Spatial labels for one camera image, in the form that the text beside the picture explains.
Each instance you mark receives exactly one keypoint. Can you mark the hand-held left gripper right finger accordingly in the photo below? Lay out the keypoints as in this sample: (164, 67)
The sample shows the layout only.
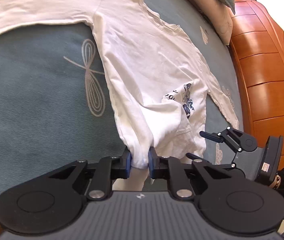
(151, 163)

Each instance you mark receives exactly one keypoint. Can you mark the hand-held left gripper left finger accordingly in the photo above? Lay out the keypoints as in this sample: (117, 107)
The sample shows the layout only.
(129, 163)

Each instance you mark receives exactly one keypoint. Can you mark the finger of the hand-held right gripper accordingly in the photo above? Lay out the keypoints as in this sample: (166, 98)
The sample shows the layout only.
(194, 156)
(208, 135)

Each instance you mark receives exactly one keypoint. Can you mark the white long-sleeved printed shirt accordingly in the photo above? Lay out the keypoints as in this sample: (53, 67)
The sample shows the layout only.
(142, 60)

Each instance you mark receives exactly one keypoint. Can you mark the blue patterned bed sheet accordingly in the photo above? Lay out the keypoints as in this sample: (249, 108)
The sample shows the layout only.
(31, 92)

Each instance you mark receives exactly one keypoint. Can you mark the pink floral pillow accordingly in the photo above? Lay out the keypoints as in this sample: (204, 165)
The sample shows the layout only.
(214, 12)

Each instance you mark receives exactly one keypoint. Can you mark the wooden bed frame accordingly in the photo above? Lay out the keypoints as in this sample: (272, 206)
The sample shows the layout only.
(264, 67)

